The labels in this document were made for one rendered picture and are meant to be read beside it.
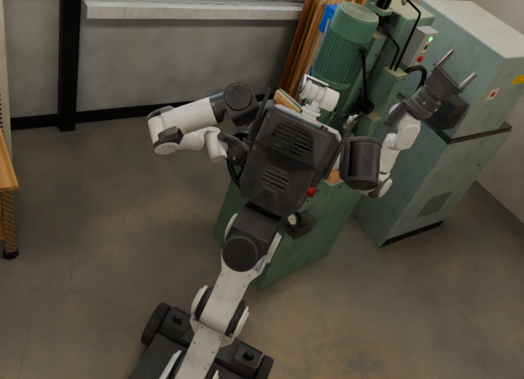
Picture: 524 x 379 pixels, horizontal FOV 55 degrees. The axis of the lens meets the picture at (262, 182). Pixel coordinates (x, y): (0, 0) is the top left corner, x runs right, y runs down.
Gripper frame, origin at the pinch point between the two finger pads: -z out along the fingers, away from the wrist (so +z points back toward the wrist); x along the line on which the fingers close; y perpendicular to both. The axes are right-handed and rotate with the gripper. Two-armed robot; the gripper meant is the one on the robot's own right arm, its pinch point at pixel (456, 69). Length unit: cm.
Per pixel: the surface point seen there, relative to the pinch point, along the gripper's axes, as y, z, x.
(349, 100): 37, 47, 40
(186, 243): 22, 169, 50
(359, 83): 36, 39, 42
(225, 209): 32, 140, 51
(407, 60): 47, 20, 37
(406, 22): 35, 7, 43
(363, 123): 43, 52, 30
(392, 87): 41, 31, 31
